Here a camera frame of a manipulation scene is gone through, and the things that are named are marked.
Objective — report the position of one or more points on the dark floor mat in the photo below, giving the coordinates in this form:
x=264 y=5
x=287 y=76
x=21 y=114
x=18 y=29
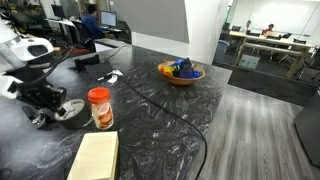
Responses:
x=273 y=86

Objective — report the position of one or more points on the colourful packets in bowl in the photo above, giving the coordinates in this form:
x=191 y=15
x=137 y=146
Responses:
x=181 y=68

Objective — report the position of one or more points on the black device on counter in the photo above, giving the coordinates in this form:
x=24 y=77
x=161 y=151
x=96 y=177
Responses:
x=96 y=68

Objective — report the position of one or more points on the long wooden table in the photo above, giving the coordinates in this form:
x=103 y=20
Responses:
x=282 y=46

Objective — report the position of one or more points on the person in blue shirt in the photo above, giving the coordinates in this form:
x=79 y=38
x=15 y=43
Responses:
x=90 y=21

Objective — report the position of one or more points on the cream yellow box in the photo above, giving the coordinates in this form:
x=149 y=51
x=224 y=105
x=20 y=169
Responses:
x=96 y=157

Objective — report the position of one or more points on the black cabinet at right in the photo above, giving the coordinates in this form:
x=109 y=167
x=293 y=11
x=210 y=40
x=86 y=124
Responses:
x=307 y=125

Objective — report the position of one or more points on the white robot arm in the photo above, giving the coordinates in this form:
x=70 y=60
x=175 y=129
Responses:
x=25 y=64

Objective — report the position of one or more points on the black masking tape roll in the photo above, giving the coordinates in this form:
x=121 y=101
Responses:
x=77 y=115

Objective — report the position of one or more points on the orange lid creamer bottle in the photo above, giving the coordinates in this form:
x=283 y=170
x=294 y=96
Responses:
x=102 y=112

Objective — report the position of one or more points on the computer monitor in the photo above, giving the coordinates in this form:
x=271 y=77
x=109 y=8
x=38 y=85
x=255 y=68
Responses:
x=108 y=18

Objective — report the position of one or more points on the person in white shirt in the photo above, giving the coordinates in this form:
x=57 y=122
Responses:
x=247 y=27

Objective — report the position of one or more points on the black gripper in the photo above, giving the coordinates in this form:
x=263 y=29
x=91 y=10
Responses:
x=45 y=97

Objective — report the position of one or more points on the person in red shirt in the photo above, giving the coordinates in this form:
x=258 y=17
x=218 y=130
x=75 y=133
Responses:
x=267 y=31

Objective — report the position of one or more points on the blue trash bin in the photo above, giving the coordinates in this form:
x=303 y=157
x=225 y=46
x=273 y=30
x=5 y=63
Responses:
x=220 y=50

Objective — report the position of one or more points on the orange wooden bowl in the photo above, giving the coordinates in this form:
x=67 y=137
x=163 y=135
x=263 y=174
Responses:
x=177 y=80

